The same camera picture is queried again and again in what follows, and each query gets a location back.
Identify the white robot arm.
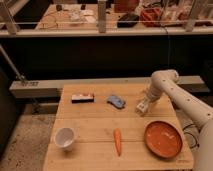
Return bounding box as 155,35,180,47
136,69,213,171

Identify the white ceramic bowl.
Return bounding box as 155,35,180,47
54,127,75,151

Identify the orange plate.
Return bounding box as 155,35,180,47
144,121,183,159

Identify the orange carrot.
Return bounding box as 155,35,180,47
113,128,122,156

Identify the black bag on shelf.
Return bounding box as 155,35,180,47
117,13,139,28

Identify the orange tool on shelf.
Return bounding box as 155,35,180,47
140,8,161,27

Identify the black cable on floor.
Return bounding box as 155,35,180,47
182,123,201,149

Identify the grey metal rail beam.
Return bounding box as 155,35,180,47
9,75,209,99

